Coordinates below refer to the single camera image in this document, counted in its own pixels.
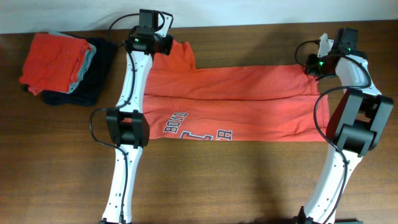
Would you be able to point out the folded red-orange shirt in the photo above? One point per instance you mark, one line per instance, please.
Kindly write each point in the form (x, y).
(34, 68)

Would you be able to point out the folded dark navy garment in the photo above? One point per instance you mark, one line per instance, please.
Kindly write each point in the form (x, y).
(89, 89)

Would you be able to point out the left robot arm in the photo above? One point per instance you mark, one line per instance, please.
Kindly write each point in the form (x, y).
(128, 128)

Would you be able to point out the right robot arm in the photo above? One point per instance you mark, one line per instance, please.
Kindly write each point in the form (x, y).
(355, 127)

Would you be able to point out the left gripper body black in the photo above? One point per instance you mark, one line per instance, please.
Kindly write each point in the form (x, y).
(163, 43)

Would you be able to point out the folded grey shirt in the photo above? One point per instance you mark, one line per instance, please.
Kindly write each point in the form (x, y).
(68, 61)

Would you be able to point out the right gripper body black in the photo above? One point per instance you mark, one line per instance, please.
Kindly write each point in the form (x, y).
(317, 66)

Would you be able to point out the orange-red t-shirt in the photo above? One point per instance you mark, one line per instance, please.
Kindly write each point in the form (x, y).
(252, 103)

